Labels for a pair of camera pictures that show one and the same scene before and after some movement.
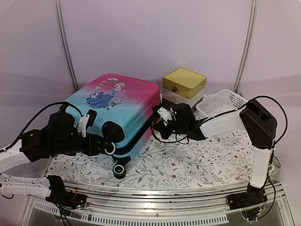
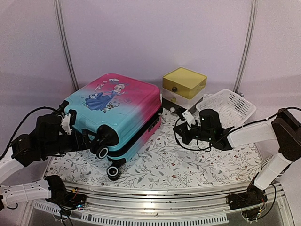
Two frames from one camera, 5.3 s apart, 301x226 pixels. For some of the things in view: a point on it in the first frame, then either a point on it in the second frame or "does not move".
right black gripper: [166, 134] -> [182, 129]
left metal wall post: [58, 5] does not move
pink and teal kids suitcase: [119, 109] does not move
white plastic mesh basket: [222, 101] does not move
